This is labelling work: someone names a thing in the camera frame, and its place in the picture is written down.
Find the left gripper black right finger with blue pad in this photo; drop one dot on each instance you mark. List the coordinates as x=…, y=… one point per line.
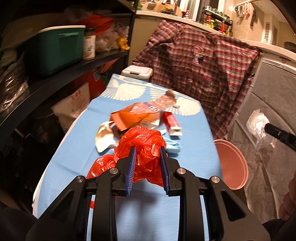
x=228, y=218

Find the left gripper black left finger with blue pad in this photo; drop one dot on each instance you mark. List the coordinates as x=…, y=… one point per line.
x=87, y=203

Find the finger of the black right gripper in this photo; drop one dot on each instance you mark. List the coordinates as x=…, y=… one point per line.
x=285, y=137

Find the clear plastic wrap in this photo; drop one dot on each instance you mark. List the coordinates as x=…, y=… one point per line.
x=255, y=126

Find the red plastic bag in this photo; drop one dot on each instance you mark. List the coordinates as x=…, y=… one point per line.
x=147, y=143

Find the person's hand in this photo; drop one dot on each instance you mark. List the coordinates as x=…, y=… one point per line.
x=287, y=208

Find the pink plastic bin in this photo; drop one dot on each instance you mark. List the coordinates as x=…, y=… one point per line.
x=233, y=164

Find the grey fabric sofa cover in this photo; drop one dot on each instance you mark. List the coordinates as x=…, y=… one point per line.
x=271, y=163

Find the light blue patterned tablecloth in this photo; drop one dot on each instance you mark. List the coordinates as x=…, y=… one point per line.
x=147, y=213

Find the light blue face mask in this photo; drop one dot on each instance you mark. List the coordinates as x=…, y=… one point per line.
x=172, y=146

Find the white crumpled paper wrapper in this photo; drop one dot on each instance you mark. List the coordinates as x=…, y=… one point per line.
x=104, y=138

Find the red plaid shirt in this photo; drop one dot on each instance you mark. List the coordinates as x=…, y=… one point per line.
x=217, y=70

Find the white rice sack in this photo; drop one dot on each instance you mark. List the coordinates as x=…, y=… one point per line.
x=69, y=108

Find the small red carton box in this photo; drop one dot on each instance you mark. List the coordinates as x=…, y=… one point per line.
x=171, y=123

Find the orange snack packaging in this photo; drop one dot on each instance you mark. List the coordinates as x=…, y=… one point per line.
x=149, y=111

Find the spice rack with bottles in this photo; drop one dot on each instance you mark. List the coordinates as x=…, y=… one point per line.
x=216, y=20

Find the red packaging on lower shelf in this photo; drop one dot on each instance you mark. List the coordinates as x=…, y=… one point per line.
x=95, y=80

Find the white lidded bin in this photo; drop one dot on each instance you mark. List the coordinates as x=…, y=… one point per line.
x=138, y=72

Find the black shelving unit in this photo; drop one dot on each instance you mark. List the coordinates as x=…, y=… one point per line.
x=30, y=131

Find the jar with white label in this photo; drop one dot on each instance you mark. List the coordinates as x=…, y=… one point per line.
x=89, y=44

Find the green storage box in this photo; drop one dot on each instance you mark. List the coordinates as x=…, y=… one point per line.
x=53, y=47

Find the white plastic bags on shelf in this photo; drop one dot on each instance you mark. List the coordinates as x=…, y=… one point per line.
x=107, y=40

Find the yellow item on shelf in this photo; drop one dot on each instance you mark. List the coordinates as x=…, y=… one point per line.
x=122, y=43

